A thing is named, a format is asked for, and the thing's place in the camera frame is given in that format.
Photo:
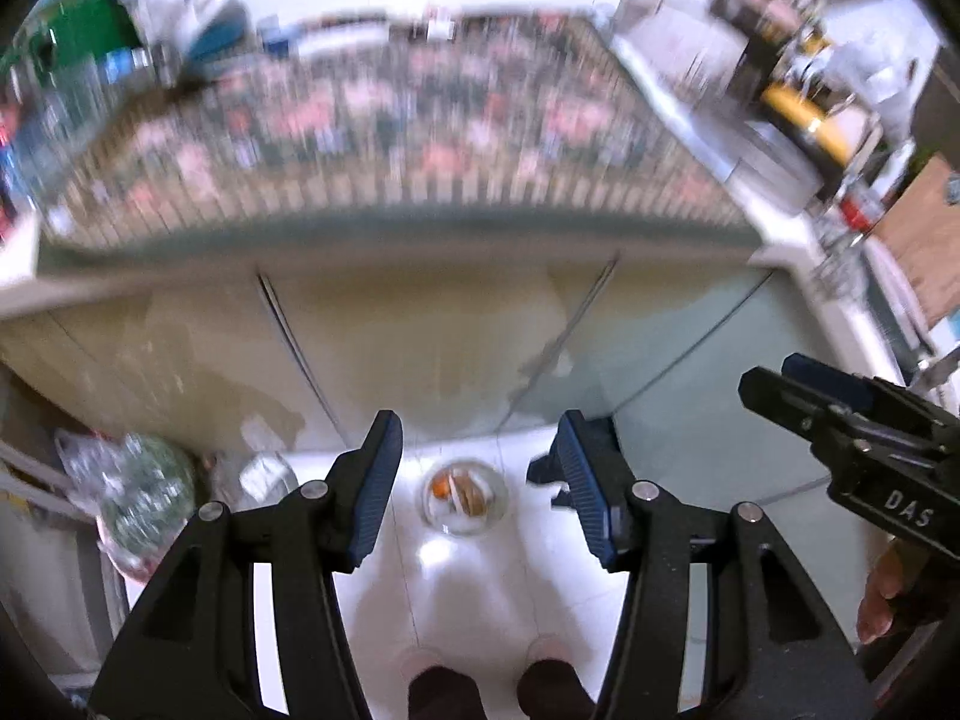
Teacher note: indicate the person's right hand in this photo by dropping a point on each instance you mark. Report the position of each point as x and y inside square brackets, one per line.
[881, 596]

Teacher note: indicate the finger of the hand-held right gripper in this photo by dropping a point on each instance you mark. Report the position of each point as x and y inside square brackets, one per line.
[829, 386]
[787, 405]

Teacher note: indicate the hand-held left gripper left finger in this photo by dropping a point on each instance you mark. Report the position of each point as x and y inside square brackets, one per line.
[375, 495]

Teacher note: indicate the orange peel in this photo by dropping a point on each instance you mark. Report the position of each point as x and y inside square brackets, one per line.
[441, 485]

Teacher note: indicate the green plastic bag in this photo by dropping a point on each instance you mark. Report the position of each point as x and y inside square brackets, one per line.
[142, 487]

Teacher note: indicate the wooden cutting board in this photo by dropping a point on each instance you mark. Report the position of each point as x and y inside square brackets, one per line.
[922, 240]

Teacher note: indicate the person's right foot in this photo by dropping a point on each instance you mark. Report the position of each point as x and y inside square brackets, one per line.
[551, 690]

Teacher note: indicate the black pot with yellow lid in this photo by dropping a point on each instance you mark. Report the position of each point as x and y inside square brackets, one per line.
[806, 120]

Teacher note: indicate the floral table cloth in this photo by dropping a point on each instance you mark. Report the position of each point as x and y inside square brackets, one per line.
[390, 135]

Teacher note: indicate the clear bowl with food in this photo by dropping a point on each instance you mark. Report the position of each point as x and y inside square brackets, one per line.
[463, 499]

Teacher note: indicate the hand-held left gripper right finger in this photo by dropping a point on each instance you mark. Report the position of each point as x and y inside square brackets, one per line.
[589, 499]

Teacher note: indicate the green plastic box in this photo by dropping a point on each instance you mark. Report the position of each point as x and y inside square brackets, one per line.
[82, 34]

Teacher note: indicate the brown wrapper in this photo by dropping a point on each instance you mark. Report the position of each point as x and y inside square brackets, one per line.
[471, 493]

